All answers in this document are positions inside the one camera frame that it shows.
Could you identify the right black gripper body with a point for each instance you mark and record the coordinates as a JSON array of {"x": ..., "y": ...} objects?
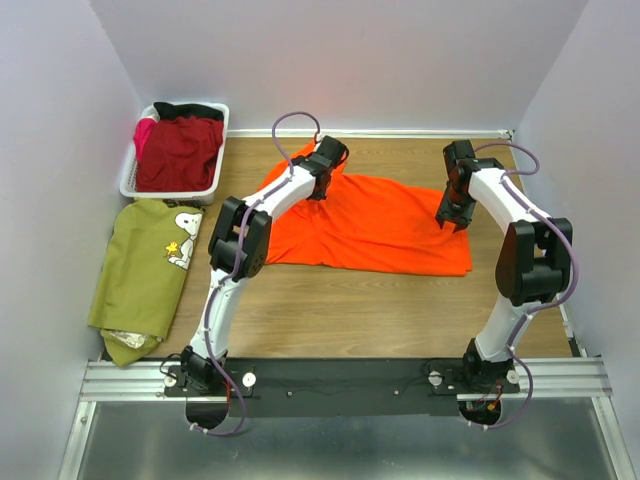
[{"x": 453, "y": 213}]

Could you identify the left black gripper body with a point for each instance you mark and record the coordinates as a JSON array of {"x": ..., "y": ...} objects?
[{"x": 322, "y": 181}]

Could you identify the orange t shirt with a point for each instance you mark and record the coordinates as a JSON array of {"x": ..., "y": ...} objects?
[{"x": 370, "y": 223}]

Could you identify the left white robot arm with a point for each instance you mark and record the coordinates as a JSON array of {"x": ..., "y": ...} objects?
[{"x": 238, "y": 250}]

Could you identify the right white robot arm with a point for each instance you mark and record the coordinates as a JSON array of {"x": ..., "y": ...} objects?
[{"x": 534, "y": 270}]

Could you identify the dark red t shirt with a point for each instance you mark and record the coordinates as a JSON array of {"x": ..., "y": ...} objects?
[{"x": 180, "y": 156}]

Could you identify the black t shirt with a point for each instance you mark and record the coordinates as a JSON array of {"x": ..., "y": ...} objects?
[{"x": 169, "y": 111}]

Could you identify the pink t shirt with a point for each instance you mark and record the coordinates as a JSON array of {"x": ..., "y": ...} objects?
[{"x": 142, "y": 133}]

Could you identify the olive green snoopy t shirt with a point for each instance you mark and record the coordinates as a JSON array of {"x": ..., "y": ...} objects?
[{"x": 142, "y": 277}]

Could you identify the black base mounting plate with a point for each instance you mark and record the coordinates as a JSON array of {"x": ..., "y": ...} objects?
[{"x": 289, "y": 388}]

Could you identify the aluminium frame rail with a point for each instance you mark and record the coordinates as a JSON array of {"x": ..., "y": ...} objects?
[{"x": 577, "y": 377}]

